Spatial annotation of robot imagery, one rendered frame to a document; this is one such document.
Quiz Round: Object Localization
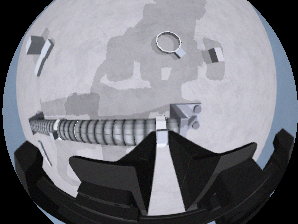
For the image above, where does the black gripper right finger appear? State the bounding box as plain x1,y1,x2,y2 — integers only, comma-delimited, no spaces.
168,130,257,212

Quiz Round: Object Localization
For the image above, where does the small grey block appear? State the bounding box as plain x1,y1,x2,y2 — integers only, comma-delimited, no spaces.
208,47,225,63

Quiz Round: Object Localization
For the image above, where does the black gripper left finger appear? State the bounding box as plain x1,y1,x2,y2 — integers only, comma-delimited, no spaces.
69,131,156,215

